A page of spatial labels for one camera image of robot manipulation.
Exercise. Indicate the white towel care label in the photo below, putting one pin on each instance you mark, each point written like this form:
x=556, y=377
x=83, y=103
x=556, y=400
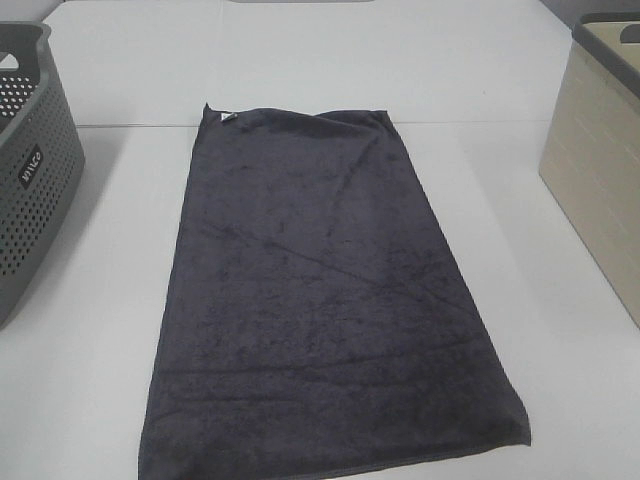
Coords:
x=228, y=116

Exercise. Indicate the dark grey towel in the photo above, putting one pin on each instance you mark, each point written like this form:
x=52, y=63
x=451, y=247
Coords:
x=316, y=321

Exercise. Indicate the beige plastic bin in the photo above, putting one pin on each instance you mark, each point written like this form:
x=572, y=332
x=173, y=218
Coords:
x=590, y=162

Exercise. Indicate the grey perforated plastic basket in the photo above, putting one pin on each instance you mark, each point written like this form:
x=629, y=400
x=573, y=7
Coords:
x=42, y=159

